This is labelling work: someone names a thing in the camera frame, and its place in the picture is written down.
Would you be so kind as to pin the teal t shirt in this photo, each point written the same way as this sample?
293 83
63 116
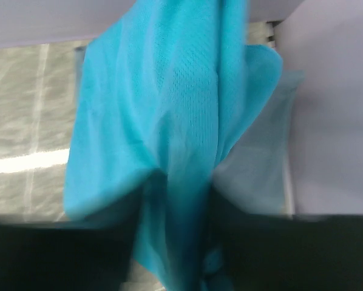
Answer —
165 94

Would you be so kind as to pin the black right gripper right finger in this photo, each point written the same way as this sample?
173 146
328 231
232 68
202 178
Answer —
275 252

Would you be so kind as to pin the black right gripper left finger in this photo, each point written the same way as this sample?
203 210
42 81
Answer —
92 253

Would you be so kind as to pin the folded light blue t shirt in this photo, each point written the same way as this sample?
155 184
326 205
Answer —
255 174

